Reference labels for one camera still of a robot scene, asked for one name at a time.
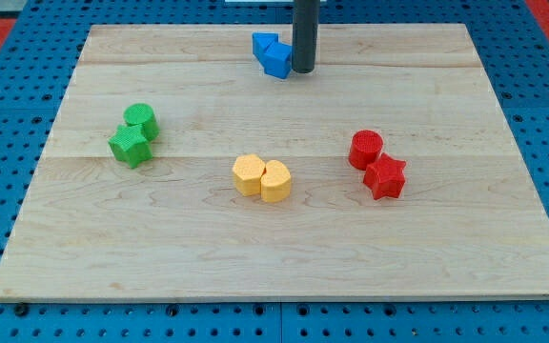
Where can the blue cube block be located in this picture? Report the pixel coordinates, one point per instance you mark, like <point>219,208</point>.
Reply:
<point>277,60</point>

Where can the blue triangle block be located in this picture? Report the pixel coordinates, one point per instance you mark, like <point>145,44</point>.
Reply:
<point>261,41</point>

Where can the yellow half-round block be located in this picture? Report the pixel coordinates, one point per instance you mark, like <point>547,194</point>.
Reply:
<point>276,182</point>

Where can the yellow hexagon block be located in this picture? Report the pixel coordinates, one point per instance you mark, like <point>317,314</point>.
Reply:
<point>247,172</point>

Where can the red cylinder block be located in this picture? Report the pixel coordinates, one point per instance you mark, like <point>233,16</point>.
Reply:
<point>366,147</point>

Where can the red star block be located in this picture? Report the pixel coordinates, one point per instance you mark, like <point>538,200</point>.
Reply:
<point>385,177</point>

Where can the green cylinder block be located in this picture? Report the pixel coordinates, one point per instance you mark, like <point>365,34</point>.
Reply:
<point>142,115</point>

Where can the green star block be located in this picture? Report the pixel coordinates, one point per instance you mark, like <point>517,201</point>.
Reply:
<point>129,145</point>

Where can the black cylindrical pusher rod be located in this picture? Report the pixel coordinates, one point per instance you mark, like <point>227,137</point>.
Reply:
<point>305,30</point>

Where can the light wooden board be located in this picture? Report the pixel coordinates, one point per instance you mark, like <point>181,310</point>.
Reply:
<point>468,225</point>

